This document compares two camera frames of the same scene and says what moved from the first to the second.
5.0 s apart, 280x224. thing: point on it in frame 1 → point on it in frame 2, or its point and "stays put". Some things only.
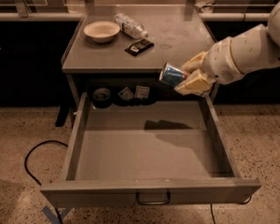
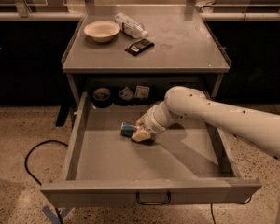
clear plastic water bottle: (130, 26) stays put
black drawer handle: (152, 203) stays put
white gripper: (220, 62) → (151, 122)
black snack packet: (138, 46) stays put
